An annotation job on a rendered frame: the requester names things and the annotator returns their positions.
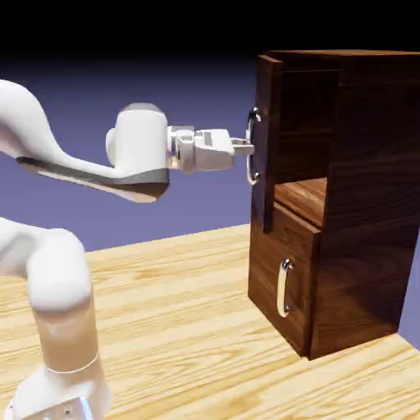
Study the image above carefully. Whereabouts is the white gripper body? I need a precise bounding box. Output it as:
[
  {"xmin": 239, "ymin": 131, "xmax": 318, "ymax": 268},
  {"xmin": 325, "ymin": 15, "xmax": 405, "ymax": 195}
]
[{"xmin": 194, "ymin": 128, "xmax": 236, "ymax": 172}]

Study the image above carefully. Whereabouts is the dark wood hinged door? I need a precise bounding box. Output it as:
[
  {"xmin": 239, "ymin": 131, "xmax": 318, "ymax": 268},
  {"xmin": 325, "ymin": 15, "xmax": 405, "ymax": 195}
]
[{"xmin": 250, "ymin": 54, "xmax": 284, "ymax": 235}]

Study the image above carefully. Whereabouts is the curved silver door handle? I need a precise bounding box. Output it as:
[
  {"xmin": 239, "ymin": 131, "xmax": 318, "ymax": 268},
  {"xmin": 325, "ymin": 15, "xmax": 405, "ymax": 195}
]
[
  {"xmin": 276, "ymin": 258, "xmax": 295, "ymax": 318},
  {"xmin": 245, "ymin": 107, "xmax": 263, "ymax": 185}
]

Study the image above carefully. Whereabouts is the dark wood cabinet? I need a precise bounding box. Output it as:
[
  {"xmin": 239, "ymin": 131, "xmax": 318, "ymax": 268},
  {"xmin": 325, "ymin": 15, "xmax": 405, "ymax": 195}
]
[{"xmin": 247, "ymin": 49, "xmax": 420, "ymax": 361}]

